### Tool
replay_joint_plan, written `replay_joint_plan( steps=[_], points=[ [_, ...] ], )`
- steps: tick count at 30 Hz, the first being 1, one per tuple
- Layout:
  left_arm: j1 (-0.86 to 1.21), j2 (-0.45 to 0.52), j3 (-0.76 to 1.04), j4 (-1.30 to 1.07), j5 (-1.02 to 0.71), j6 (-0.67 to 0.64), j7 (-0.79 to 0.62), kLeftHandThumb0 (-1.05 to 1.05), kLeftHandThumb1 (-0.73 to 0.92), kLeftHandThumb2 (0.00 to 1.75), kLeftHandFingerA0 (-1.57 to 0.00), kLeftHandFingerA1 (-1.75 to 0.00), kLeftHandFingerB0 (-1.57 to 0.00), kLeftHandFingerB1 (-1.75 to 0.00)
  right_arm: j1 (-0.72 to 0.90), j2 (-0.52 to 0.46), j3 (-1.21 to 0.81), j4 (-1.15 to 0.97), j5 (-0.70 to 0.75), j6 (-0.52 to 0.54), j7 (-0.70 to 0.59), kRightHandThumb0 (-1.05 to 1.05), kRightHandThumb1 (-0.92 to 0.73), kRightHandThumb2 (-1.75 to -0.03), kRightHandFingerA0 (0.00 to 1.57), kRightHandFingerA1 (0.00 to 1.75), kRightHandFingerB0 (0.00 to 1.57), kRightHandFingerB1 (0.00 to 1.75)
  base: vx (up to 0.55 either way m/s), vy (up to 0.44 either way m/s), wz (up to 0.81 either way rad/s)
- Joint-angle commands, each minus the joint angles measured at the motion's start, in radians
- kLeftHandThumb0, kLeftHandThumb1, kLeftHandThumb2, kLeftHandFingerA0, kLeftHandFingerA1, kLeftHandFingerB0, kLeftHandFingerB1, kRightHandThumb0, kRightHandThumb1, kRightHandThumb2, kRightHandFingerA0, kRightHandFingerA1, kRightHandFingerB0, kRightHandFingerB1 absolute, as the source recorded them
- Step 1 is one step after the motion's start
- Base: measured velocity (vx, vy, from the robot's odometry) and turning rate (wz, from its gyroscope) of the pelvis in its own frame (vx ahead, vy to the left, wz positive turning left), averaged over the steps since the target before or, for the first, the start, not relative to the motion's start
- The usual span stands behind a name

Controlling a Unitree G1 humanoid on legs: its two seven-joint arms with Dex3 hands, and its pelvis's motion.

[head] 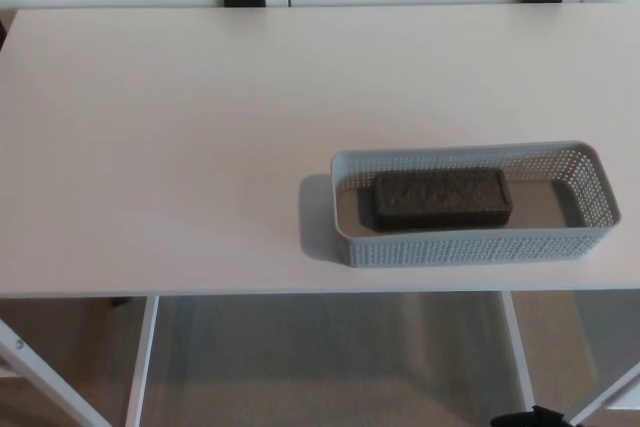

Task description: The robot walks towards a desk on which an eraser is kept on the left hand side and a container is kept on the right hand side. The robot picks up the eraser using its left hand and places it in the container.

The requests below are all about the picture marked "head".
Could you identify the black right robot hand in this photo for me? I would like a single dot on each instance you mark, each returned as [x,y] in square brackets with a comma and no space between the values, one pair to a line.
[530,419]

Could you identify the black whiteboard eraser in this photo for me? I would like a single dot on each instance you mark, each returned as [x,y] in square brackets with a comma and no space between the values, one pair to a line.
[442,199]

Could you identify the grey perforated plastic basket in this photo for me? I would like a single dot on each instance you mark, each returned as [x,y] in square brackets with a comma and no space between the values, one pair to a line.
[475,249]

